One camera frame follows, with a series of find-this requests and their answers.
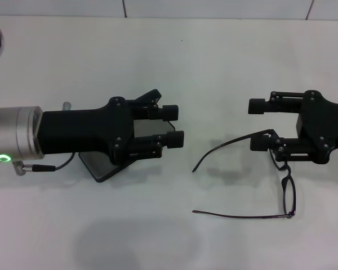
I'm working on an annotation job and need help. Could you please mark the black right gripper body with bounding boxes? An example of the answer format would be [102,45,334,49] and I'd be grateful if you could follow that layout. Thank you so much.
[296,89,338,164]

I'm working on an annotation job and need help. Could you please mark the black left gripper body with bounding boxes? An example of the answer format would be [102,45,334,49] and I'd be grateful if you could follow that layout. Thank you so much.
[35,97,136,166]

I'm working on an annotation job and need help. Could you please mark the black glasses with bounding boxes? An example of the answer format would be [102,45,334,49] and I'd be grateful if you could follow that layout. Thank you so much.
[192,128,297,221]

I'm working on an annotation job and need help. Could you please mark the black glasses case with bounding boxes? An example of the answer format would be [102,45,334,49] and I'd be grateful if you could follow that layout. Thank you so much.
[78,89,177,183]

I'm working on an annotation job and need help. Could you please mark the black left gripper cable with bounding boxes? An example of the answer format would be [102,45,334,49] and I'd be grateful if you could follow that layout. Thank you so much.
[13,151,75,177]

